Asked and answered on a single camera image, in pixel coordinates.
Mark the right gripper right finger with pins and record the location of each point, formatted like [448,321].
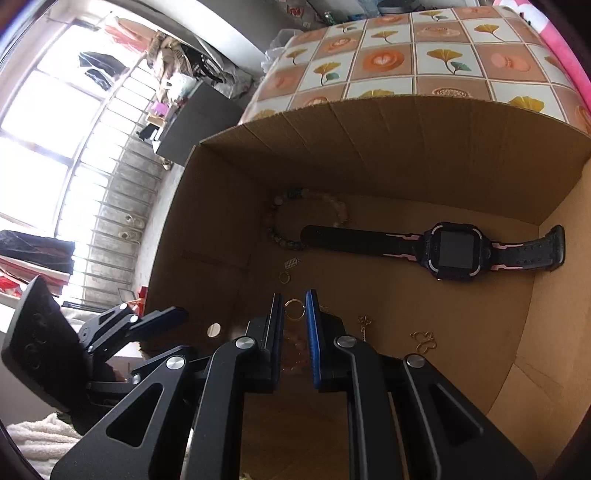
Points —
[406,420]

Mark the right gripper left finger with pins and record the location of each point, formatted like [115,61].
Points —
[184,423]

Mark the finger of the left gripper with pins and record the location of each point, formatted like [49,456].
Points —
[172,359]
[156,323]

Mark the gold butterfly charm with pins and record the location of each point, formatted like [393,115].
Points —
[425,341]

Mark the gold chain earring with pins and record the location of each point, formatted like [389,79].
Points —
[364,322]

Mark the gold ring earring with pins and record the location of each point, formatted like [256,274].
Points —
[294,309]

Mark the small gold earring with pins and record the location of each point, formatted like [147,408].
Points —
[284,277]

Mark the purple pink smartwatch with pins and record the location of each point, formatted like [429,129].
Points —
[448,250]

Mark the brown cardboard box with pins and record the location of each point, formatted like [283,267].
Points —
[516,343]

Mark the grey cabinet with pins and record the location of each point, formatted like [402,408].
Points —
[205,113]

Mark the white plastic bag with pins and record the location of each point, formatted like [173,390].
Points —
[277,46]

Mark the ginkgo pattern tablecloth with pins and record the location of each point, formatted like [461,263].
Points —
[507,52]

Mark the pink floral quilt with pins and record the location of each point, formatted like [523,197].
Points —
[554,27]

